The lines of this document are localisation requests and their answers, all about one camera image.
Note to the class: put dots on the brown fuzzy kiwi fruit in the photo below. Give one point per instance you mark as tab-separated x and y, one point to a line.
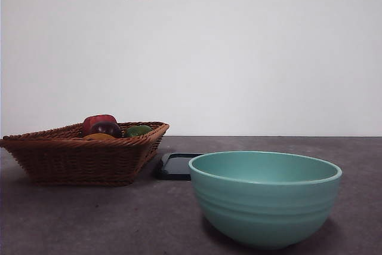
98	136

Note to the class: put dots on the teal ribbed bowl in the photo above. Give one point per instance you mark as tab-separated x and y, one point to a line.
265	210

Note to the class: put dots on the green vegetable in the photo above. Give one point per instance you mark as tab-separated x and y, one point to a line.
137	131

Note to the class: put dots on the dark rectangular tray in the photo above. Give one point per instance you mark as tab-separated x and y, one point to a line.
174	167

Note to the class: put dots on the dark purple round fruit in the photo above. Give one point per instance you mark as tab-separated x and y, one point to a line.
106	129

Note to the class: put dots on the red bell pepper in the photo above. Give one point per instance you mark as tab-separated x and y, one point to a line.
97	119

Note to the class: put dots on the brown wicker basket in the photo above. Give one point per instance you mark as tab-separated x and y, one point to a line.
80	159

